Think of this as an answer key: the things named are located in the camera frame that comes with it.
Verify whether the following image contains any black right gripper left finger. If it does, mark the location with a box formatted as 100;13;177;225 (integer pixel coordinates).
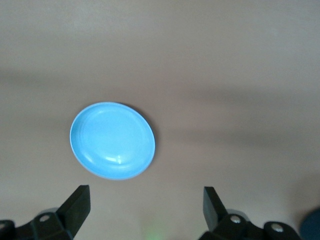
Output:
0;184;91;240

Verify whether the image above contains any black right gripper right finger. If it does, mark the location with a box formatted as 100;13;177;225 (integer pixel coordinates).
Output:
199;186;301;240

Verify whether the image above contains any blue plate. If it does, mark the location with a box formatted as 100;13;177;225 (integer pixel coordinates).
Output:
69;101;157;181

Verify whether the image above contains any black pot with blue handle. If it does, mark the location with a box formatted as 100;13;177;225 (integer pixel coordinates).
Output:
299;208;320;240

